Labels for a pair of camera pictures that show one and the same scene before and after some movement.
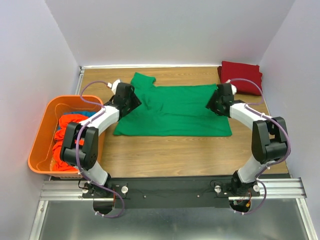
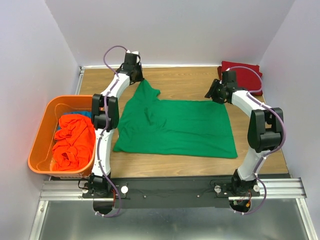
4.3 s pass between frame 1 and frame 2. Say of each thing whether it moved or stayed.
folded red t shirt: stayed
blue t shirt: stayed
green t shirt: moved
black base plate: stayed
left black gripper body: moved
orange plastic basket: stayed
